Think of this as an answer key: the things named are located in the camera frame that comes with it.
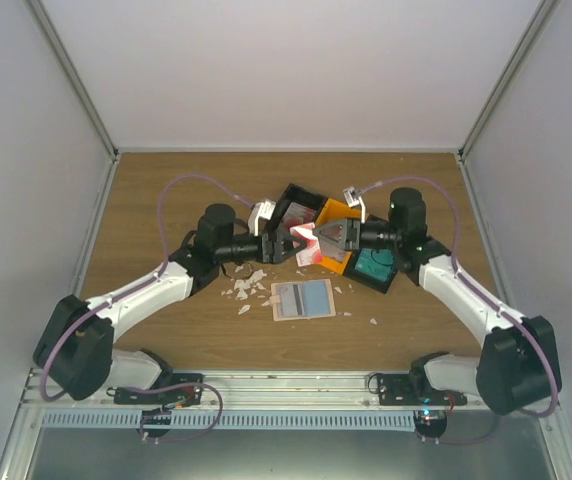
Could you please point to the red circle card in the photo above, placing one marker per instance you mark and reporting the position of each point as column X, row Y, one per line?
column 311, row 254

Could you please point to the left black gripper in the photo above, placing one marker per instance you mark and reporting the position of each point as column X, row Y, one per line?
column 275, row 255

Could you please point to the grey slotted cable duct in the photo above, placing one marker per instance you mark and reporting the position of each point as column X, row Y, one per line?
column 235, row 420

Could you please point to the beige leather card holder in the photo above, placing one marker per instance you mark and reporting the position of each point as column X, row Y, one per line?
column 318, row 300

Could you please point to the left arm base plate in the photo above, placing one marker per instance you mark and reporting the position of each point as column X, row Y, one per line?
column 161, row 395

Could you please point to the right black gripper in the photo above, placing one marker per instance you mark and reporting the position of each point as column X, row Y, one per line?
column 351, row 237

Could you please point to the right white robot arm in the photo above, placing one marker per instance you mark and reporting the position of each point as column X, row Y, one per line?
column 518, row 365

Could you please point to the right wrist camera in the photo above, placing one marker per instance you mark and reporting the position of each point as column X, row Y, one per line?
column 353, row 199

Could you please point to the black bin left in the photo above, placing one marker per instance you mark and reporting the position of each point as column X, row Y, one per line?
column 298, row 194

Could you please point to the aluminium rail frame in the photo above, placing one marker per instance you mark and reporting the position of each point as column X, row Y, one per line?
column 475, row 446

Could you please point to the teal cards stack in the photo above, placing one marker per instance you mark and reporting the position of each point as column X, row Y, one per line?
column 377, row 265

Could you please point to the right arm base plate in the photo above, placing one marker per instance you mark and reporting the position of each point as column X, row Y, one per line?
column 431, row 408

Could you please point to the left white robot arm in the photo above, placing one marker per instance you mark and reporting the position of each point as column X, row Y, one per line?
column 76, row 349

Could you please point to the yellow bin middle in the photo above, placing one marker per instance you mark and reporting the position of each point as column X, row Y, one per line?
column 334, row 259

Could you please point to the black bin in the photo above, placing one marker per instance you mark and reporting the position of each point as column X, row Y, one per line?
column 375, row 234
column 298, row 194

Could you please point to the red circle cards stack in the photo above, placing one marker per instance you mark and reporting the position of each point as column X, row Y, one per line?
column 297, row 214

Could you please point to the black bin right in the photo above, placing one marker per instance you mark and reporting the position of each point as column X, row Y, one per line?
column 375, row 234

